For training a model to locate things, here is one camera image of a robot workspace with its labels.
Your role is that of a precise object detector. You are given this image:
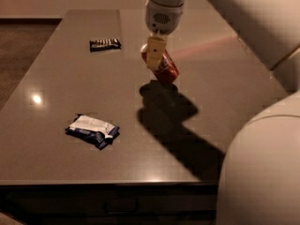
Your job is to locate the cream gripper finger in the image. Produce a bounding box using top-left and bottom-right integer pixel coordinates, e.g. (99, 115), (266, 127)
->
(146, 36), (167, 70)

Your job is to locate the orange-red coke can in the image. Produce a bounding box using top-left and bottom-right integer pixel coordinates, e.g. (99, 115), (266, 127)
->
(141, 44), (179, 84)

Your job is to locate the blue and white snack bag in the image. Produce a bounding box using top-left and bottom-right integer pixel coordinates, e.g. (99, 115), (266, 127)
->
(66, 114), (119, 150)

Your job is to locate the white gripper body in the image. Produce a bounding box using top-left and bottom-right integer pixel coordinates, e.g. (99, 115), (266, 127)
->
(145, 0), (183, 35)

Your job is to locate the drawer handle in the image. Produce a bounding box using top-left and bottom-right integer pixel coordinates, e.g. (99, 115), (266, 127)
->
(104, 199), (139, 215)

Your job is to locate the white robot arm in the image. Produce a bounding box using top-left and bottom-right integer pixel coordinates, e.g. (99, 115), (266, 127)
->
(145, 0), (300, 225)

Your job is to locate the dark candy bar wrapper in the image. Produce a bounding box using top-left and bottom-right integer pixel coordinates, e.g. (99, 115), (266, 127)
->
(89, 38), (121, 53)

